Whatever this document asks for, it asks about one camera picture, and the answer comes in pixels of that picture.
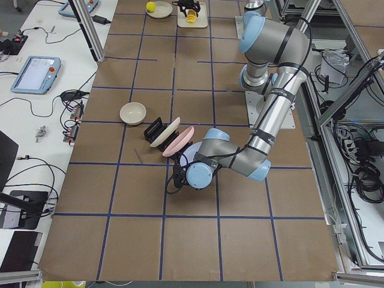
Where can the cream plate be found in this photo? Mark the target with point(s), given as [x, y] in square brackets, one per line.
[166, 133]

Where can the pink plate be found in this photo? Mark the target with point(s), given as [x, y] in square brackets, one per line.
[180, 141]

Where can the orange striped bread roll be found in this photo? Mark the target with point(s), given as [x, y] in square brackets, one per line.
[191, 16]

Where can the cream bowl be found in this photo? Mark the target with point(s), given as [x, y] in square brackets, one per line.
[133, 113]

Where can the yellow lemon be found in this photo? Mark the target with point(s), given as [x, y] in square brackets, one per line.
[150, 6]

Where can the black monitor stand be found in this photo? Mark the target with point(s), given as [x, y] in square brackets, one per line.
[22, 209]

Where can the black power adapter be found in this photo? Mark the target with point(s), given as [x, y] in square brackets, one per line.
[101, 20]

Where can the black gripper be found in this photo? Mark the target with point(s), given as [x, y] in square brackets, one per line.
[179, 159]
[188, 4]

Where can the white tray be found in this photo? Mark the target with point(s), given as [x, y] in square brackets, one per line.
[201, 22]

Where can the blue plate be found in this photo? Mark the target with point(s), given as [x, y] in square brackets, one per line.
[188, 155]

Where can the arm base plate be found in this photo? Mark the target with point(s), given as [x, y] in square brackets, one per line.
[239, 26]
[256, 105]

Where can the black dish rack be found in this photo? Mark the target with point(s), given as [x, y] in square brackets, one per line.
[167, 139]

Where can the white oval dish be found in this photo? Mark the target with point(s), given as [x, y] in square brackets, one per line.
[163, 10]

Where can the aluminium frame post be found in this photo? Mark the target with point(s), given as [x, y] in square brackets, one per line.
[88, 29]

